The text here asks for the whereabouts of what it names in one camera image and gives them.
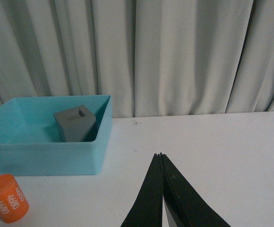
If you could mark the white pleated curtain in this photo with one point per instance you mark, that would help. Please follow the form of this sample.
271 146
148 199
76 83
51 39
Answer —
154 57

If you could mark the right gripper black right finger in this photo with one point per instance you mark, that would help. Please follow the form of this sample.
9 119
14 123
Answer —
184 206

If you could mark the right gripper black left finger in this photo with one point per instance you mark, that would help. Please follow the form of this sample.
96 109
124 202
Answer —
147 210

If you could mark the gray block with square hole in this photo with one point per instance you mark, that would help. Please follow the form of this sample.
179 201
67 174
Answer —
76 124

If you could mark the orange cylinder part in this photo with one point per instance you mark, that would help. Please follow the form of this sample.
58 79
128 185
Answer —
13 203

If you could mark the blue plastic box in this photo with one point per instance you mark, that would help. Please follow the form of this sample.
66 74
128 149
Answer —
30 143

